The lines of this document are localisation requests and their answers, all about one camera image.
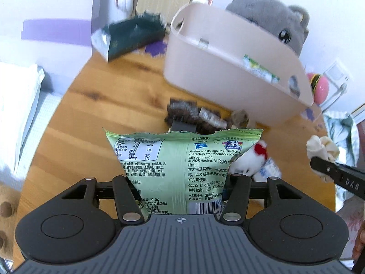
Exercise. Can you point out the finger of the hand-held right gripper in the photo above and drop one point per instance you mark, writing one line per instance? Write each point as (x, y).
(342, 177)

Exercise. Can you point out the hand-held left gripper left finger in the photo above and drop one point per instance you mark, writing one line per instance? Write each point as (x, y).
(122, 187)

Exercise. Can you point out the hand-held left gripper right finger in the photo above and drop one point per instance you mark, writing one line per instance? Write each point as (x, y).
(238, 184)

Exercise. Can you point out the cream scrunchie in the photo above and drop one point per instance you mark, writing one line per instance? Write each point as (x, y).
(322, 145)

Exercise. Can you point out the green snack bag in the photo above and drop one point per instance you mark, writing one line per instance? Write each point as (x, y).
(171, 162)

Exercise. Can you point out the small taupe pouch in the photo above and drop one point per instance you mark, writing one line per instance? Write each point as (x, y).
(240, 118)

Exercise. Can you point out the beige plastic storage bin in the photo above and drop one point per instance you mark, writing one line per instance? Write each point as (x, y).
(222, 71)

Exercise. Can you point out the wooden desktop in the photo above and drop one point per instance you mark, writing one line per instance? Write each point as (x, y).
(94, 125)

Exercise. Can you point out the white plush toy red bow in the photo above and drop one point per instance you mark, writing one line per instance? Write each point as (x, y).
(251, 162)

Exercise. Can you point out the pale patterned cloth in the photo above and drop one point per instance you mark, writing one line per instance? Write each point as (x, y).
(342, 131)

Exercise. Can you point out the brown labelled snack packet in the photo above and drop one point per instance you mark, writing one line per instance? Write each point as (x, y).
(212, 120)

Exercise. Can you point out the pink round toy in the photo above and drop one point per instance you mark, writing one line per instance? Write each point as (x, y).
(320, 88)

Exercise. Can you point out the dark brown snack wrapper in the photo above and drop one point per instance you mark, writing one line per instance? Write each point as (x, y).
(182, 110)

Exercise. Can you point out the brown plush toy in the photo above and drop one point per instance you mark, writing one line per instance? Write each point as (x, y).
(7, 208)

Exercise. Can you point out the white pillow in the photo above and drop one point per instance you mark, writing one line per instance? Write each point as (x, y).
(17, 105)

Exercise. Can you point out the dark green packet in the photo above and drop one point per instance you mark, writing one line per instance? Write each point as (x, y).
(131, 37)

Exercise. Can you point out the grey plush toy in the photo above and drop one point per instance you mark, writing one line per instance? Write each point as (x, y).
(265, 14)

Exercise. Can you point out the white wall socket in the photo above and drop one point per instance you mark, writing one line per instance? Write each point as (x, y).
(338, 74)

